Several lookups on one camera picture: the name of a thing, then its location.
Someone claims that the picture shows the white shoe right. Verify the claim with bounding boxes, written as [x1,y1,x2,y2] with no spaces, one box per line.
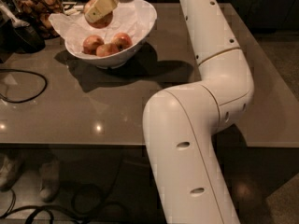
[39,160,60,203]

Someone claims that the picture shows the yellow-red top apple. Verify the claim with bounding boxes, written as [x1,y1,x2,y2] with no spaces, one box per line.
[83,0,113,29]

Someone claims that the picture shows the black appliance with white handle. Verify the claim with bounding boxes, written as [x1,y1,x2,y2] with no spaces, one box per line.
[0,2,45,53]

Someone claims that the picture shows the white paper liner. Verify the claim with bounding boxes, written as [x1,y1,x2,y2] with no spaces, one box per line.
[49,0,157,57]

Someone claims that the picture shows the white shoe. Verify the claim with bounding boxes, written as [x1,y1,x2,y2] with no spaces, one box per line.
[0,154,24,190]
[39,160,60,203]

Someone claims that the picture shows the small white items behind bowl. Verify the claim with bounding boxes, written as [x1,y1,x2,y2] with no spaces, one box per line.
[64,4,84,16]

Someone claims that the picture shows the glass jar of cookies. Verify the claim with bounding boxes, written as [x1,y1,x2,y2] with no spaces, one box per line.
[13,0,64,39]

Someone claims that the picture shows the red apple right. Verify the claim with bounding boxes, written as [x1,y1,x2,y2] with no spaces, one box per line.
[111,33,133,51]

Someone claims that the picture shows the white bowl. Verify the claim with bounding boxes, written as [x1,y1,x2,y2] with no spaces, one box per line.
[64,0,158,70]

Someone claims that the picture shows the white shoe left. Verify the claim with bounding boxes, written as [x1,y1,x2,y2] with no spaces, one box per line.
[0,154,24,190]

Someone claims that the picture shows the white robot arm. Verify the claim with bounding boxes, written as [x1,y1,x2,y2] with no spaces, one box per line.
[143,0,254,224]

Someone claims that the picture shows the red apple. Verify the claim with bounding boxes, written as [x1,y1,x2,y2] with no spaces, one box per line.
[83,35,104,55]
[111,33,133,51]
[96,43,119,57]

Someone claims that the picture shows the black cables on floor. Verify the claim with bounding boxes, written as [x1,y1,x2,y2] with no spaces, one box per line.
[0,156,129,224]

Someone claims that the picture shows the black cable on table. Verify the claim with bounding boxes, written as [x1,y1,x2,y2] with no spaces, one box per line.
[0,68,49,105]

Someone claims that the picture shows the red apple left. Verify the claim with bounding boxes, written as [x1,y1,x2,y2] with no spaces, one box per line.
[83,35,104,55]

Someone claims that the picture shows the red apple front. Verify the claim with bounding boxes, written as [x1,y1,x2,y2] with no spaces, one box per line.
[96,43,119,57]

